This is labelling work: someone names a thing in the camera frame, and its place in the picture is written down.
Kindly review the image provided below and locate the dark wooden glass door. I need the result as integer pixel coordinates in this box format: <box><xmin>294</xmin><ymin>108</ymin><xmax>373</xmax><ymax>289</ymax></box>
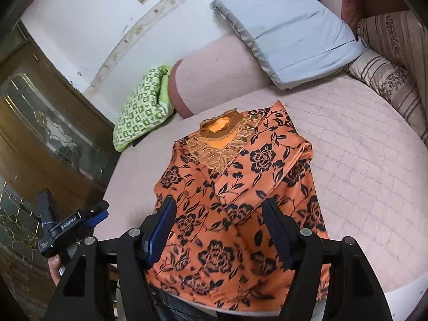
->
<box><xmin>1</xmin><ymin>24</ymin><xmax>118</xmax><ymax>320</ymax></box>

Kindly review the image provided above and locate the orange black floral garment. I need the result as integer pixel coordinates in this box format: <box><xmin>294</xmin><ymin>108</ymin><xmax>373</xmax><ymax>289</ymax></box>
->
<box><xmin>147</xmin><ymin>102</ymin><xmax>327</xmax><ymax>315</ymax></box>

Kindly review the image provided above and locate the beige striped floral cushion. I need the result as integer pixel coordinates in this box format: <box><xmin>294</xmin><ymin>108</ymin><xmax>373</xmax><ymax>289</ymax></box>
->
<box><xmin>345</xmin><ymin>11</ymin><xmax>427</xmax><ymax>143</ymax></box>

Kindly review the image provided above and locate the pink quilted bolster cushion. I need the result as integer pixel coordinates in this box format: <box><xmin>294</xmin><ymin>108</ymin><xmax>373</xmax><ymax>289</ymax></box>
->
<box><xmin>167</xmin><ymin>33</ymin><xmax>272</xmax><ymax>119</ymax></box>

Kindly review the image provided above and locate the green patterned folded blanket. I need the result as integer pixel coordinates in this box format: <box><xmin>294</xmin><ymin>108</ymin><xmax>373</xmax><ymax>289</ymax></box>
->
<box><xmin>112</xmin><ymin>65</ymin><xmax>174</xmax><ymax>152</ymax></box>

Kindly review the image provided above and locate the light blue pillow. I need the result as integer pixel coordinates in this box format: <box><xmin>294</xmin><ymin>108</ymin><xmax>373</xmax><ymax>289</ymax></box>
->
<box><xmin>212</xmin><ymin>0</ymin><xmax>366</xmax><ymax>90</ymax></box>

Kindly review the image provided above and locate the left hand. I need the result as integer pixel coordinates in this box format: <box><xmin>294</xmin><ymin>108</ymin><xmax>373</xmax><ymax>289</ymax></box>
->
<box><xmin>48</xmin><ymin>254</ymin><xmax>62</xmax><ymax>285</ymax></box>

